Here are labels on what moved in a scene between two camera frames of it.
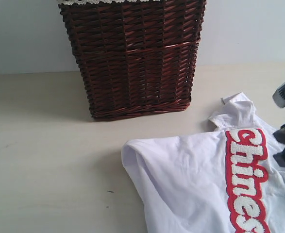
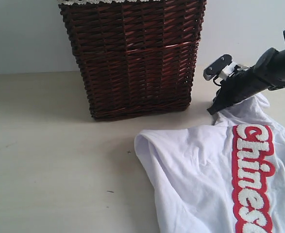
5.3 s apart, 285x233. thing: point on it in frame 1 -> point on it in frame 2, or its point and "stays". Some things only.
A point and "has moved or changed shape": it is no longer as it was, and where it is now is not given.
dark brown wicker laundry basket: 138,58 stays
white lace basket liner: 81,2 stays
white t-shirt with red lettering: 226,180 has moved or changed shape
